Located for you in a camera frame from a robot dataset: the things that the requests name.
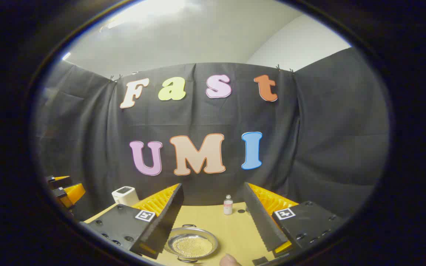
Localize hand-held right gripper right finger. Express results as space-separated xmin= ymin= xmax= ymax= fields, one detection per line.
xmin=243 ymin=182 xmax=346 ymax=265

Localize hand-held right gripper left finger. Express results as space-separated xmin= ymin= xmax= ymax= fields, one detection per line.
xmin=80 ymin=183 xmax=185 ymax=260

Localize stainless steel pot black handles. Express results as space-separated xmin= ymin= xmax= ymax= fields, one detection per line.
xmin=163 ymin=224 xmax=219 ymax=263

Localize pile of yellow soybeans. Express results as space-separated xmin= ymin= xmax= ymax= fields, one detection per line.
xmin=171 ymin=235 xmax=213 ymax=258

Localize white toaster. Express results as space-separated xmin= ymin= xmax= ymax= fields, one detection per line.
xmin=111 ymin=186 xmax=140 ymax=207

